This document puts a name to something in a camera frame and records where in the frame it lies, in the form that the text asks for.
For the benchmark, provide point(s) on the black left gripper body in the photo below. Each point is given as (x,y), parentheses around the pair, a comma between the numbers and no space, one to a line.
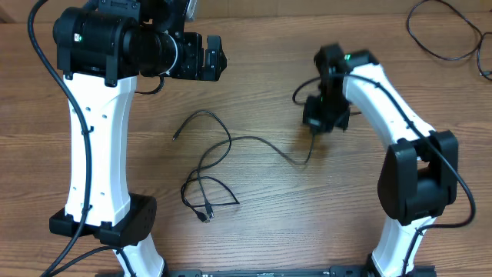
(190,65)

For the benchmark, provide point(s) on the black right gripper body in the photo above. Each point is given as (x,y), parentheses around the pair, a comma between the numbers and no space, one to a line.
(333,112)

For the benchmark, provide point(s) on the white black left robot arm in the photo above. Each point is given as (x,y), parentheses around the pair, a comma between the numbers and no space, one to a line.
(101,52)

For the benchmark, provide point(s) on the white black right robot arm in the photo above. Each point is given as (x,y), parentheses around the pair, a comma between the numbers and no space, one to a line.
(417,180)

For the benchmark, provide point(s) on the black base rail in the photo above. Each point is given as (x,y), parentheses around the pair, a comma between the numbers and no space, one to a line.
(269,272)

